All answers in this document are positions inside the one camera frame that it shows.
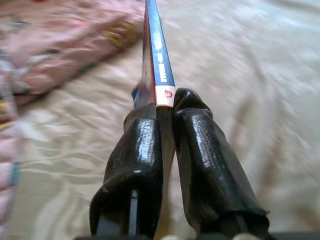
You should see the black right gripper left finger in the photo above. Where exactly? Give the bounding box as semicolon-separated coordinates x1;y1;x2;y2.
89;103;165;238

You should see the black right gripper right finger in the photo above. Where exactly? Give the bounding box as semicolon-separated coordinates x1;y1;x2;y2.
171;87;271;237

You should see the colourful comic book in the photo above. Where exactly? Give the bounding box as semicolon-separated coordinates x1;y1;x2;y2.
131;0;176;163

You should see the bed with grey floral sheet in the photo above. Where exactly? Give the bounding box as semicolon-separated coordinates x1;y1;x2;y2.
0;0;320;240

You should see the pink cartoon print blanket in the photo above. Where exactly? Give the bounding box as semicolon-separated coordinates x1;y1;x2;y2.
0;0;147;226

